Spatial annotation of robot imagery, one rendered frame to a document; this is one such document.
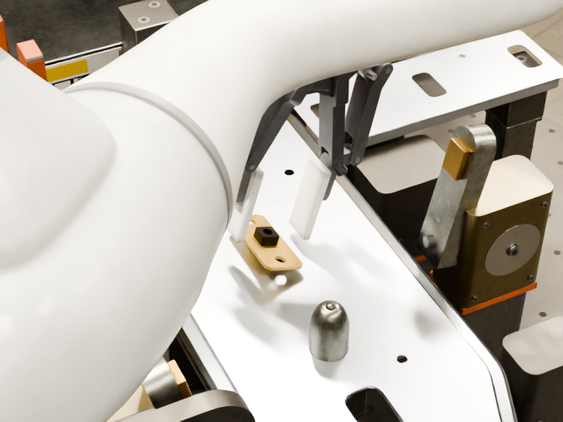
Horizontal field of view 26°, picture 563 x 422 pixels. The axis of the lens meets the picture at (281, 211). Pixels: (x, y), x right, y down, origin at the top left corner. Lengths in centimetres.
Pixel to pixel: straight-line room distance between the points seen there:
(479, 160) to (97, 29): 48
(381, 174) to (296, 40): 57
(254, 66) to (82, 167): 17
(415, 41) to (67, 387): 35
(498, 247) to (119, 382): 69
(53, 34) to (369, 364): 54
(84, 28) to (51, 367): 93
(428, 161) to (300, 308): 26
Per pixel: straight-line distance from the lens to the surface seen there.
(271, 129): 100
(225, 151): 54
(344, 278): 106
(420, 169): 121
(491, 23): 75
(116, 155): 48
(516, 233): 111
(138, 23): 124
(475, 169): 104
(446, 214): 108
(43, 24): 135
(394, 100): 126
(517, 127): 137
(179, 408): 72
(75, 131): 47
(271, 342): 101
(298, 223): 108
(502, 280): 115
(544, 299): 150
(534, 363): 103
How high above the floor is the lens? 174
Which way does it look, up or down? 41 degrees down
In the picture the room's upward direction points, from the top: straight up
